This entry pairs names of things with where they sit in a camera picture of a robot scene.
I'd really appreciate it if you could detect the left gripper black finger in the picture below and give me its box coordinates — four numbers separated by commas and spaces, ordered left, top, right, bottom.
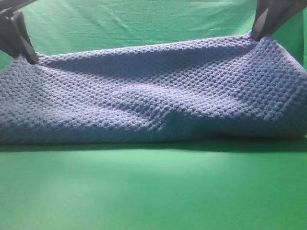
251, 0, 269, 40
261, 0, 307, 39

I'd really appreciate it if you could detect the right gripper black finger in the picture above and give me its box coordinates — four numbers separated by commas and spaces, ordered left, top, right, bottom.
0, 0, 36, 59
6, 11, 38, 64

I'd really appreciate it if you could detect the green backdrop cloth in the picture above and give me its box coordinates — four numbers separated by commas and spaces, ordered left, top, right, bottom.
0, 0, 307, 76

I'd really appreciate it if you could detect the blue waffle-weave towel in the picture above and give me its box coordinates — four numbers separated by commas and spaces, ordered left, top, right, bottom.
0, 33, 307, 144

